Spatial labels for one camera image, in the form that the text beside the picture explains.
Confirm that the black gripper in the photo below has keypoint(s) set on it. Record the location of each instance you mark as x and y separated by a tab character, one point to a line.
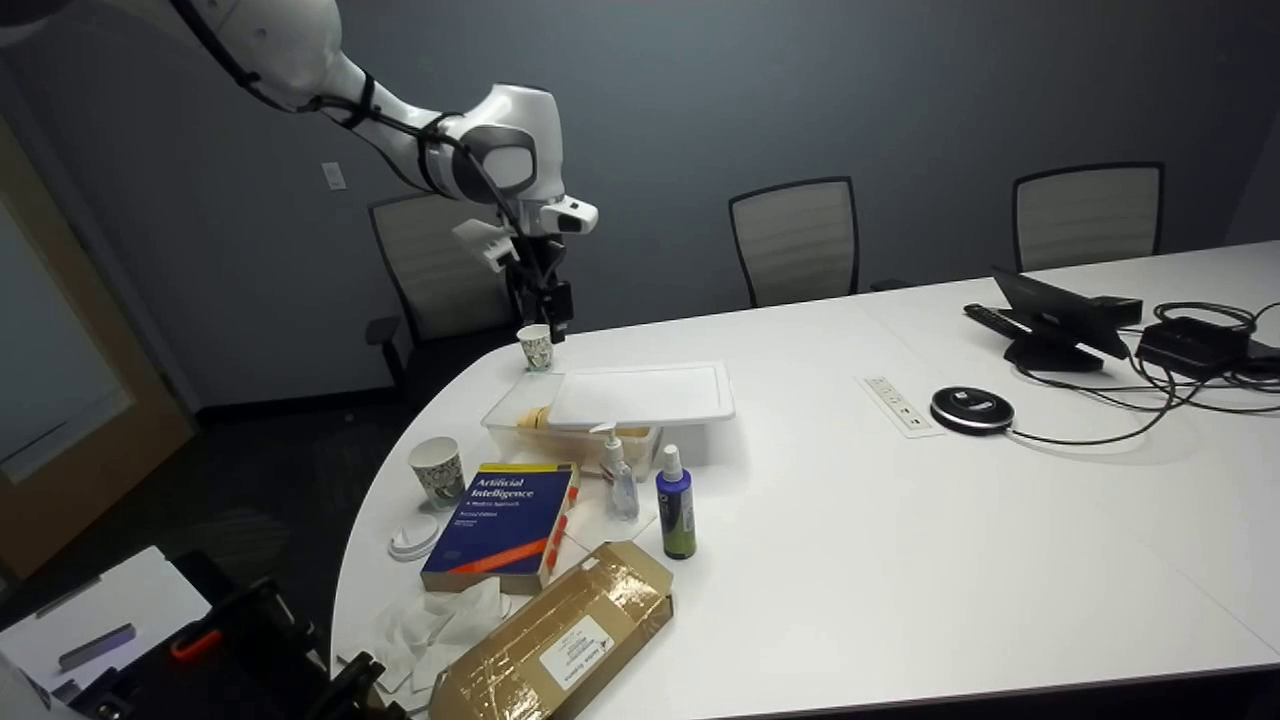
543	279

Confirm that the white paper board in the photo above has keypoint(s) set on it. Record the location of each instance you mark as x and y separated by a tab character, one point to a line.
95	626

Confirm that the white flat container lid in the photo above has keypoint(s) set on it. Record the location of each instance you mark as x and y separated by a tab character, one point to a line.
644	394

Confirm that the wooden door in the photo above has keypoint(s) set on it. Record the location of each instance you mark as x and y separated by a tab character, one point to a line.
53	402

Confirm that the black conference phone device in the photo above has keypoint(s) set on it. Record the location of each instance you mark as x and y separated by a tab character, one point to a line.
1057	320

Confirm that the grey mesh office chair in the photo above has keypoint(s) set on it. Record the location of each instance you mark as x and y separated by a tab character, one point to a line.
1084	212
434	272
797	236

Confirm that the blue and yellow box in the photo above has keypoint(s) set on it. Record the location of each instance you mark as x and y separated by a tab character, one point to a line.
503	522

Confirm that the round clear plastic lid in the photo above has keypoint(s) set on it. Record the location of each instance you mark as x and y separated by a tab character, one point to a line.
413	540

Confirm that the white table power outlet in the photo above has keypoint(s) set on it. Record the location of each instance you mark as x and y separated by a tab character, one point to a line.
899	406

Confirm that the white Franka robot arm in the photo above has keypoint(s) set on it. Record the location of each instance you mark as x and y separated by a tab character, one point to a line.
284	44

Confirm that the brown cardboard box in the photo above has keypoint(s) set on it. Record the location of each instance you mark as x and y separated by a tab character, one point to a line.
560	646

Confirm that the black power adapter box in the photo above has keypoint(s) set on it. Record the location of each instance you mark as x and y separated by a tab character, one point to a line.
1193	344

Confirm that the patterned paper cup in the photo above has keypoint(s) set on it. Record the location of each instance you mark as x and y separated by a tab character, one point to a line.
437	470
533	350

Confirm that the round black speakerphone puck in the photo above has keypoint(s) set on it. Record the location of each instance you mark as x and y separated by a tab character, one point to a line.
969	406

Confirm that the white wall light switch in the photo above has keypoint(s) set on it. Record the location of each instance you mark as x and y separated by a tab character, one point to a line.
332	172

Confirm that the beige rounded toy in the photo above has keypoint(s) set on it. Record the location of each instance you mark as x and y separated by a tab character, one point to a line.
533	418

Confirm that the small transparent plastic bottle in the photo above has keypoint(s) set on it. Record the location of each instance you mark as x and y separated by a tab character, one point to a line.
621	483

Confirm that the clear plastic sheet piece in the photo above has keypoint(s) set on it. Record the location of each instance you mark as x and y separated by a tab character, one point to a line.
446	619

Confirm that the purple label spray bottle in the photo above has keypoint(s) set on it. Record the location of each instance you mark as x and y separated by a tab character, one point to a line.
679	507

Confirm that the clear plastic bowl container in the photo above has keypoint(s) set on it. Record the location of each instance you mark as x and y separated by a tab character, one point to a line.
513	406

